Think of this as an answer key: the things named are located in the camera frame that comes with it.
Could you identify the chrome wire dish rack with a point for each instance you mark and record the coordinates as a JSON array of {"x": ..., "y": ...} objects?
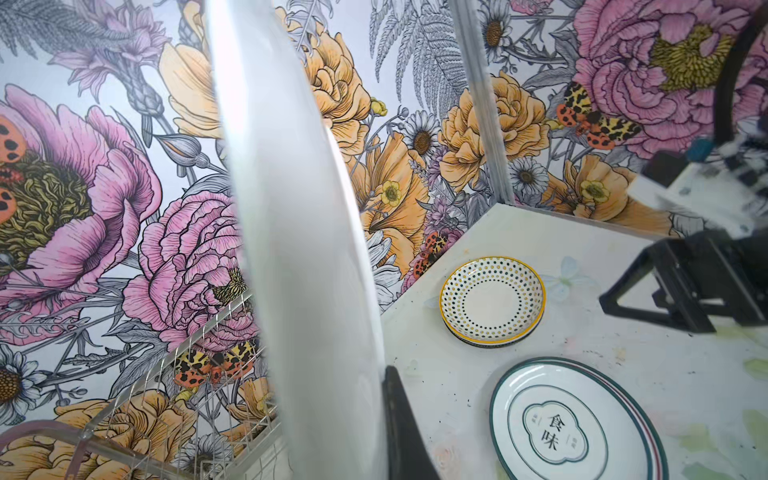
[{"x": 112, "y": 397}]

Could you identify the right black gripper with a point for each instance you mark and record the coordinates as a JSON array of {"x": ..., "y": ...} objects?
[{"x": 672, "y": 283}]

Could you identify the white plate row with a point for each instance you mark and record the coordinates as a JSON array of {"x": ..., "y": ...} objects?
[{"x": 556, "y": 418}]

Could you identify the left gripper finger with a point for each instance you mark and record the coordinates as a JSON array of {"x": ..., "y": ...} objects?
[{"x": 408, "y": 458}]

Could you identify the yellow rimmed white plate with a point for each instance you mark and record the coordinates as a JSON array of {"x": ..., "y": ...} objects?
[{"x": 491, "y": 302}]

